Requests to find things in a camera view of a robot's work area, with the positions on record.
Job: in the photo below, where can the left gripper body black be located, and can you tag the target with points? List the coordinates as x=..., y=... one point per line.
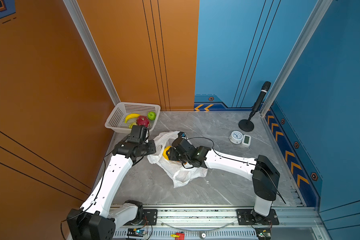
x=148, y=148

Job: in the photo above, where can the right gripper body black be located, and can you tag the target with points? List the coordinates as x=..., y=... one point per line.
x=185, y=158

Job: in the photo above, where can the yellow lemon fruit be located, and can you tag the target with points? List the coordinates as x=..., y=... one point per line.
x=166, y=153

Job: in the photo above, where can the white plastic bag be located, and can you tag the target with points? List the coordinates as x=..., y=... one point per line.
x=175, y=170

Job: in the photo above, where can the yellow-green fruit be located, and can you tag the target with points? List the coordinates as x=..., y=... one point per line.
x=132, y=124

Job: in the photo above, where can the red dragon fruit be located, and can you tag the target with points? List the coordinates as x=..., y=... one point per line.
x=143, y=121

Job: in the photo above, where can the green apple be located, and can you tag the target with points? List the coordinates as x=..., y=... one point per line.
x=151, y=116

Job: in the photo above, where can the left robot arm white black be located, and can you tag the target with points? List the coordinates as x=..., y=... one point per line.
x=91, y=221

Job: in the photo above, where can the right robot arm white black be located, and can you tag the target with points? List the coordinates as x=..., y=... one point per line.
x=263, y=174

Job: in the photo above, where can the yellow banana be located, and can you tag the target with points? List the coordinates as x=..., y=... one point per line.
x=131, y=116

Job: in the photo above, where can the white plastic basket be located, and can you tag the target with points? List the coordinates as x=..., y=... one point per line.
x=125, y=114

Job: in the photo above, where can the round white clock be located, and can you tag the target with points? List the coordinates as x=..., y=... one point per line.
x=236, y=137

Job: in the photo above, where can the small white digital timer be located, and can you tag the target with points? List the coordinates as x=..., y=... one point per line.
x=246, y=141

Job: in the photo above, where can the black microphone on stand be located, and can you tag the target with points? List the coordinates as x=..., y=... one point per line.
x=247, y=125

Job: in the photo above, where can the red yellow button box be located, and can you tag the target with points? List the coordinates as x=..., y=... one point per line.
x=178, y=236

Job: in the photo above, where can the green circuit board left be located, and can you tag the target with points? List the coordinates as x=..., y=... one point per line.
x=136, y=234

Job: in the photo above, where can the circuit board right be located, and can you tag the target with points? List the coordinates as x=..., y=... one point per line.
x=263, y=235

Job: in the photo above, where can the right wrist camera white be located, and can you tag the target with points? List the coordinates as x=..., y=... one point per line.
x=182, y=135

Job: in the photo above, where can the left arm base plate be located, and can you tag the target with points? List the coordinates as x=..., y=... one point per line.
x=148, y=214

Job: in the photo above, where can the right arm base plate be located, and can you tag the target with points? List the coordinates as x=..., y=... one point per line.
x=248, y=217

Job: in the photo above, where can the aluminium front rail frame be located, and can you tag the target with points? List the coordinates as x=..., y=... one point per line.
x=221, y=223

